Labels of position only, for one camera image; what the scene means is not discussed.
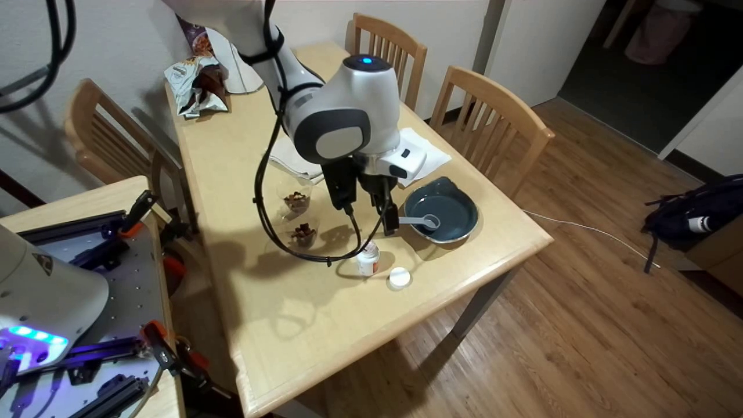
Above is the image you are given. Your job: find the white round bottle cap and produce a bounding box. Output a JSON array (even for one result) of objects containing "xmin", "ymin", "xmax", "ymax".
[{"xmin": 387, "ymin": 265, "xmax": 416, "ymax": 292}]

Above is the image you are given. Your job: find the black wrist cable connector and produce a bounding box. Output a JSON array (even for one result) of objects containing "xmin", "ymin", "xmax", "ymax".
[{"xmin": 318, "ymin": 154, "xmax": 367, "ymax": 216}]

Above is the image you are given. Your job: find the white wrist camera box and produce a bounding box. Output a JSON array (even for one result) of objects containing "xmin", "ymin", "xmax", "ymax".
[{"xmin": 377, "ymin": 141, "xmax": 431, "ymax": 184}]

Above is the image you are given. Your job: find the black orange bar clamp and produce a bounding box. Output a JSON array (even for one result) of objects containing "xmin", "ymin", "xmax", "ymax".
[
  {"xmin": 72, "ymin": 188, "xmax": 162, "ymax": 274},
  {"xmin": 138, "ymin": 317, "xmax": 244, "ymax": 418},
  {"xmin": 155, "ymin": 219, "xmax": 197, "ymax": 302}
]

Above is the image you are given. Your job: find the white pill bottle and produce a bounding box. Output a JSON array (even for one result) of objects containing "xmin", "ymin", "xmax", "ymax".
[{"xmin": 352, "ymin": 240, "xmax": 384, "ymax": 280}]

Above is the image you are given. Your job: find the blue speckled ceramic bowl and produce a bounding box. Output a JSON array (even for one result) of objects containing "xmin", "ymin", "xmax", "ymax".
[{"xmin": 399, "ymin": 173, "xmax": 484, "ymax": 248}]

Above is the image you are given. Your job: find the grey metal mounting plate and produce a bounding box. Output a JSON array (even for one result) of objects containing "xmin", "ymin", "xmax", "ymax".
[{"xmin": 14, "ymin": 223, "xmax": 175, "ymax": 418}]

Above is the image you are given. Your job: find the red brown snack bag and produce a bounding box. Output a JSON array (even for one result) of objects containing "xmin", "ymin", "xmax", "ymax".
[{"xmin": 179, "ymin": 15, "xmax": 233, "ymax": 99}]

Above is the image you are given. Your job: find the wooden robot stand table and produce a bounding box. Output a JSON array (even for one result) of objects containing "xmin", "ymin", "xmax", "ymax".
[{"xmin": 0, "ymin": 173, "xmax": 191, "ymax": 418}]

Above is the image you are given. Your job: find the light blue plastic spoon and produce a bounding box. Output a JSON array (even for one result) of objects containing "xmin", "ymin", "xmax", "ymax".
[{"xmin": 398, "ymin": 210, "xmax": 443, "ymax": 234}]

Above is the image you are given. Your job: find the thin white cable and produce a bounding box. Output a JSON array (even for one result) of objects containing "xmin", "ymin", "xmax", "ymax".
[{"xmin": 528, "ymin": 209, "xmax": 663, "ymax": 272}]

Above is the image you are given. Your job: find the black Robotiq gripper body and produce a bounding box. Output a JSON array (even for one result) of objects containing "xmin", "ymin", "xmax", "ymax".
[{"xmin": 357, "ymin": 171, "xmax": 405, "ymax": 210}]

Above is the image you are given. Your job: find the folded white paper napkin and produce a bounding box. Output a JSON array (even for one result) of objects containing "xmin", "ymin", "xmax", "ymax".
[{"xmin": 395, "ymin": 126, "xmax": 453, "ymax": 190}]

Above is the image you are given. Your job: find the pink round bin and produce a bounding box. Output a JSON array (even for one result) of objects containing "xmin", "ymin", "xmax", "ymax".
[{"xmin": 622, "ymin": 0, "xmax": 698, "ymax": 69}]

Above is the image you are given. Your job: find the black backpack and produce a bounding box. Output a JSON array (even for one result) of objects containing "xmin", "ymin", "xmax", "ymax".
[{"xmin": 641, "ymin": 171, "xmax": 743, "ymax": 277}]

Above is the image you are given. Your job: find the light wooden slatted chair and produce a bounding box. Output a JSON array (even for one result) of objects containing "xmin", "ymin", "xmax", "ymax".
[
  {"xmin": 344, "ymin": 8, "xmax": 431, "ymax": 112},
  {"xmin": 427, "ymin": 64, "xmax": 558, "ymax": 199},
  {"xmin": 65, "ymin": 76, "xmax": 191, "ymax": 227}
]

